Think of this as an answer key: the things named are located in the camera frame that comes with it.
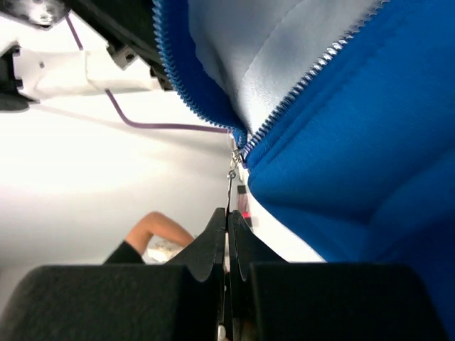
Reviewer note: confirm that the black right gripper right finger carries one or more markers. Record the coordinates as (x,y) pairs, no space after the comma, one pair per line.
(273,299)

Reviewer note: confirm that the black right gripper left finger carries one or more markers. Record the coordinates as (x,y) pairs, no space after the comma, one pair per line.
(179,300)

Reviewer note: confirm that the blue zip jacket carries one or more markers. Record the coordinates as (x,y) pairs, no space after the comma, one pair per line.
(344,114)

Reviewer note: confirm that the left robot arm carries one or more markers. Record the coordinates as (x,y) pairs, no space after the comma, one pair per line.
(129,63)

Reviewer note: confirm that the person's bare forearm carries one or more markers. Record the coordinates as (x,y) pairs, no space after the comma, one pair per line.
(134,245)

